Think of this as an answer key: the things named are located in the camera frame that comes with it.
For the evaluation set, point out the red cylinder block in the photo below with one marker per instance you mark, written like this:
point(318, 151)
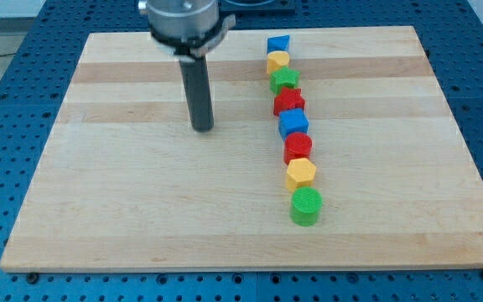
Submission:
point(296, 146)

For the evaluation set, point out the blue triangle block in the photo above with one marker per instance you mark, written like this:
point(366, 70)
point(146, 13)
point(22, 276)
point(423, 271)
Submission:
point(278, 43)

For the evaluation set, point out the red star block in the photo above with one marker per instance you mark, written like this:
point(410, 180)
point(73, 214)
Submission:
point(288, 99)

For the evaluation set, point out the green star block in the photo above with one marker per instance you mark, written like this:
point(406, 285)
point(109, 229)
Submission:
point(284, 77)

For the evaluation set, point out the wooden board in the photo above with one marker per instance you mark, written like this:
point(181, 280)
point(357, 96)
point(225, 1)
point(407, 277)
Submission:
point(124, 183)

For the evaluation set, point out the yellow heart block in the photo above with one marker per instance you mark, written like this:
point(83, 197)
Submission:
point(276, 60)

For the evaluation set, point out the blue perforated table plate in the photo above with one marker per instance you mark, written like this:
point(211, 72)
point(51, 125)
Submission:
point(36, 81)

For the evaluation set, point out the blue cube block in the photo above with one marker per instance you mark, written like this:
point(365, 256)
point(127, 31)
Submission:
point(292, 121)

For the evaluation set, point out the yellow hexagon block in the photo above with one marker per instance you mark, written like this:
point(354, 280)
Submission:
point(300, 173)

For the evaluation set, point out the green cylinder block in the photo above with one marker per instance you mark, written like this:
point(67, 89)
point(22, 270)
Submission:
point(305, 206)

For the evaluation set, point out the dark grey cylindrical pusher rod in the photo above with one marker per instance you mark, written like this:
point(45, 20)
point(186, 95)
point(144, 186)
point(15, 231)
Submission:
point(196, 82)

